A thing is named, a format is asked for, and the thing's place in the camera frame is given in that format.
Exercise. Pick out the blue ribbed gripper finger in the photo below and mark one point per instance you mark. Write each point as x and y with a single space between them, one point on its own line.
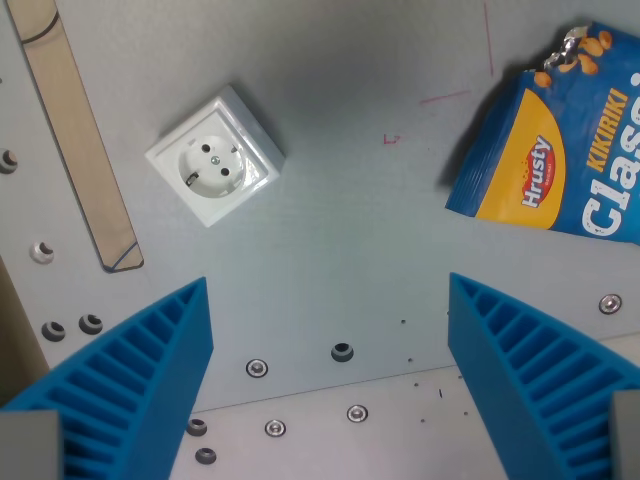
145 380
525 370

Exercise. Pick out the white wall power socket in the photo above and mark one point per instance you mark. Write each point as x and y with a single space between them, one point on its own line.
216 156

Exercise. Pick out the silver table screw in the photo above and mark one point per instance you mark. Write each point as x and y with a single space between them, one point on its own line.
610 303
357 413
275 428
257 368

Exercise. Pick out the light wooden strip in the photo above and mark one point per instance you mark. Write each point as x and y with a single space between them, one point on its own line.
75 135

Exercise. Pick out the blue Hrusty snack bag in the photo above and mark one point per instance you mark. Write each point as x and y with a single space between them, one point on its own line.
560 145

